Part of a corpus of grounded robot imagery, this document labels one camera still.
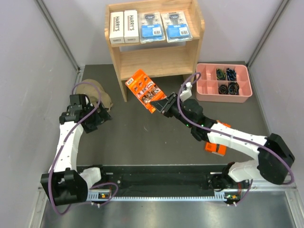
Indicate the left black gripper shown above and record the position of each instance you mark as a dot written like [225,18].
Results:
[101,117]

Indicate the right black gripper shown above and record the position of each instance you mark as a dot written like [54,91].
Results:
[165,106]

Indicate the orange razor blade cartridge box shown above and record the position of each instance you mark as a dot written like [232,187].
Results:
[145,89]

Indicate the orange Gillette razor box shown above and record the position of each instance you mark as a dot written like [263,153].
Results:
[217,149]

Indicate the blue razor blister pack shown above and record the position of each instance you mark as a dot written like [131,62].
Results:
[176,27]
[150,27]

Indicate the white Harry's box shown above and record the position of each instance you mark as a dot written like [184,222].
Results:
[116,28]
[131,30]

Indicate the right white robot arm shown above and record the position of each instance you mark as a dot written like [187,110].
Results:
[271,158]

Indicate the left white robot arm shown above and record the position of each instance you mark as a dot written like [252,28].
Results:
[63,184]

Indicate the wooden two-tier shelf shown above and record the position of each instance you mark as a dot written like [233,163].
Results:
[162,59]

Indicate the beige cap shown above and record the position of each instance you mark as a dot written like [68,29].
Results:
[92,93]

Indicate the pink compartment organizer tray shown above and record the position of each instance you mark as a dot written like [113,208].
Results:
[223,83]

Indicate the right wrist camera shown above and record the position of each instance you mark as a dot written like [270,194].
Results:
[186,91]

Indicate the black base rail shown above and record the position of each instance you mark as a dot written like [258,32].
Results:
[163,180]

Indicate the grey slotted cable duct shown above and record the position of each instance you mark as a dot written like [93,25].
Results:
[101,196]

